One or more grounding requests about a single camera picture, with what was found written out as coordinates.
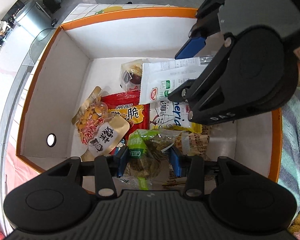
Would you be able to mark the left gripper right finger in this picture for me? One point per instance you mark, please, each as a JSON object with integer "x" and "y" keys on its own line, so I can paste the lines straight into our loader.
{"x": 191, "y": 167}

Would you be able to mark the lemon print tablecloth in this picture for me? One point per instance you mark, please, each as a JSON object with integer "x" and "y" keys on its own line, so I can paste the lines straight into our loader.
{"x": 83, "y": 10}

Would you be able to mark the pink table runner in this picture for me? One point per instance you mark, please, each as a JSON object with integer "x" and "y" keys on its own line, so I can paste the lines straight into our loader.
{"x": 16, "y": 171}

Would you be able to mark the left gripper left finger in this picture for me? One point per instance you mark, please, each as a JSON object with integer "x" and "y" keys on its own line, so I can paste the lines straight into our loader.
{"x": 107, "y": 167}

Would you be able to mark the green seaweed snack bag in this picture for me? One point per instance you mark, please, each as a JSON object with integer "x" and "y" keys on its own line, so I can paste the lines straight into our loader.
{"x": 147, "y": 149}

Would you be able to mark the white ball candy bag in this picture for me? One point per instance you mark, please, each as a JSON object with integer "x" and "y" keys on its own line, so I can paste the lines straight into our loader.
{"x": 159, "y": 79}

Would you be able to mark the red noodle snack bag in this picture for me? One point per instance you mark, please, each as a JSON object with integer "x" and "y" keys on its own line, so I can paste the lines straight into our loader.
{"x": 126, "y": 104}

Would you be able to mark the orange peanut snack bag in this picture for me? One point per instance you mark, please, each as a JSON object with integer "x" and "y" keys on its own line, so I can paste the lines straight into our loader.
{"x": 189, "y": 143}

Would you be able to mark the small clear pastry pack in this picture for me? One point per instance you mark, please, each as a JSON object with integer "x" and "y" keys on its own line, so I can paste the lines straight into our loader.
{"x": 131, "y": 74}

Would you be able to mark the beige cracker snack bag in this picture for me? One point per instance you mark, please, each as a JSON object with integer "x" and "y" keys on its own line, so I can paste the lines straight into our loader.
{"x": 99, "y": 130}

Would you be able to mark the grey trash can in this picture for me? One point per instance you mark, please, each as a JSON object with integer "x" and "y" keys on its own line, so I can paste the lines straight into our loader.
{"x": 34, "y": 19}

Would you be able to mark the yellow white Anerle bag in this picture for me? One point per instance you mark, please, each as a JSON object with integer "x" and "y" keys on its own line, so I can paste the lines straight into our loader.
{"x": 165, "y": 114}

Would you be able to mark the orange cardboard box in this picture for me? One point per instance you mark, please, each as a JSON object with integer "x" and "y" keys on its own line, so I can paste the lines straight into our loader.
{"x": 88, "y": 52}

